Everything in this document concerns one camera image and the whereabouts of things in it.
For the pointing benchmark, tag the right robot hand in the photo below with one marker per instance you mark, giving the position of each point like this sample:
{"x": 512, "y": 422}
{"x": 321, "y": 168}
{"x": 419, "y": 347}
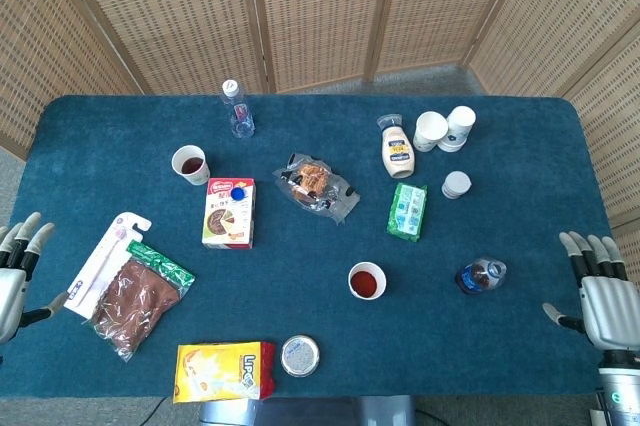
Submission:
{"x": 610, "y": 306}

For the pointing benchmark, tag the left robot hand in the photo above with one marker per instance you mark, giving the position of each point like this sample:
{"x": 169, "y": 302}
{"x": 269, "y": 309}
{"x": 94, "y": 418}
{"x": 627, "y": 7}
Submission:
{"x": 12, "y": 291}

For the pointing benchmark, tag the brown drink bottle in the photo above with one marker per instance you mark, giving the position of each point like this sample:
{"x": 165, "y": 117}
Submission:
{"x": 475, "y": 278}

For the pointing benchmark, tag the paper cup green flower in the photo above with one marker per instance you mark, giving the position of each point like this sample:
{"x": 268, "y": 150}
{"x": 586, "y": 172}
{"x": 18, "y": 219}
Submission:
{"x": 367, "y": 281}
{"x": 202, "y": 176}

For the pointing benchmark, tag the paper cup stack blue flower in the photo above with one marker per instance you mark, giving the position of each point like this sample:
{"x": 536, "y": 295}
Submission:
{"x": 460, "y": 128}

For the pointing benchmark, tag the blue bottle cap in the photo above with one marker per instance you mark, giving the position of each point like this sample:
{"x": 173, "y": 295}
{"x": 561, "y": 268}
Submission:
{"x": 238, "y": 194}

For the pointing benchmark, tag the empty paper cup green print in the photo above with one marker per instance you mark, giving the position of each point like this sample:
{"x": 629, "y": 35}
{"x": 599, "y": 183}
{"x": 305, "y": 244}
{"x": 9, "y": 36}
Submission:
{"x": 429, "y": 133}

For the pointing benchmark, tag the mayonnaise squeeze bottle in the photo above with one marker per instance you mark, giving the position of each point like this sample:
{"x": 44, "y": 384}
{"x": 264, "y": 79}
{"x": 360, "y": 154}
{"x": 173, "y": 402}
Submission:
{"x": 398, "y": 153}

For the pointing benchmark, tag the clear water bottle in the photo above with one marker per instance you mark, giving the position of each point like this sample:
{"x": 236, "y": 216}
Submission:
{"x": 240, "y": 116}

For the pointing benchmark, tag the toothbrush blister pack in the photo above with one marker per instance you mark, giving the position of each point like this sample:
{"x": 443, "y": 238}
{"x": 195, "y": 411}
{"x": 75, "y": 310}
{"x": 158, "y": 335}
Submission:
{"x": 95, "y": 266}

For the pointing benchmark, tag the green brown snack bag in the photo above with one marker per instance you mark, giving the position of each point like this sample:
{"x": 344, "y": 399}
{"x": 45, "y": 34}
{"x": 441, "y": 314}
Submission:
{"x": 135, "y": 301}

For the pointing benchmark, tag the small white jar grey lid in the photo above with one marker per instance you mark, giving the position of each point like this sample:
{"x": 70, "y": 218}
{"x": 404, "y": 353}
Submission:
{"x": 456, "y": 183}

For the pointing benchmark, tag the yellow red cookie bag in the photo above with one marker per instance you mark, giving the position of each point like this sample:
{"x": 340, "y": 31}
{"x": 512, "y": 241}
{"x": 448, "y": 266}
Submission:
{"x": 215, "y": 371}

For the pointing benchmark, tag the green tissue pack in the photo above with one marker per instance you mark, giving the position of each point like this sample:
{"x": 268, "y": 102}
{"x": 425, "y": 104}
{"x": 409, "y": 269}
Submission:
{"x": 407, "y": 211}

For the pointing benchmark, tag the red white cookie box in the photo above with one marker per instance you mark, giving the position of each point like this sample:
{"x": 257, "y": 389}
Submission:
{"x": 227, "y": 221}

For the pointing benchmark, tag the blue table cloth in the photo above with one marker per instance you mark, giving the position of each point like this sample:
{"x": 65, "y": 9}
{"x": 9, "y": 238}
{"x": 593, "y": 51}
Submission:
{"x": 300, "y": 296}

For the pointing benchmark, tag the round metal tin can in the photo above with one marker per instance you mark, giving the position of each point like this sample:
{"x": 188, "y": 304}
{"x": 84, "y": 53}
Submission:
{"x": 300, "y": 356}

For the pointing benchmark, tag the bread in clear bag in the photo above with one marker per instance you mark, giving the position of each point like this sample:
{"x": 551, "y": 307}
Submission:
{"x": 310, "y": 181}

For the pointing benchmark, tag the silver robot torso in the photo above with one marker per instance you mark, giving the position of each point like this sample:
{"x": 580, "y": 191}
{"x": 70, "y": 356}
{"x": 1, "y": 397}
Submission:
{"x": 310, "y": 413}

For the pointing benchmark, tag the woven bamboo folding screen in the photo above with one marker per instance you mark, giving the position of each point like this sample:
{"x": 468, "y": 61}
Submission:
{"x": 320, "y": 11}

